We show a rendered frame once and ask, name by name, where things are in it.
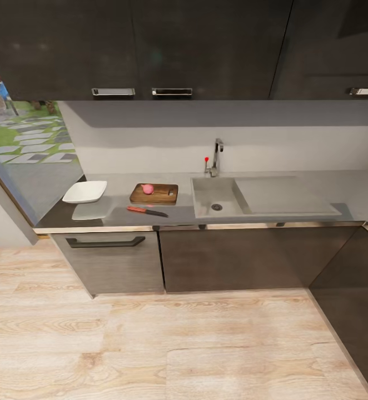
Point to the cutting board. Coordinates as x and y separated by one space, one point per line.
160 194

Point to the bowl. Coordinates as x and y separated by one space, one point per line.
85 192

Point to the vidalia onion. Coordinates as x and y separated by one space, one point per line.
148 189

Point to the drop in sink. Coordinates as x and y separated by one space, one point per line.
254 196

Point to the fixed window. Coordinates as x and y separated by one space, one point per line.
38 161

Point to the dishwasher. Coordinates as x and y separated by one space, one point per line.
115 262

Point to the parer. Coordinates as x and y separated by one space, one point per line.
145 210

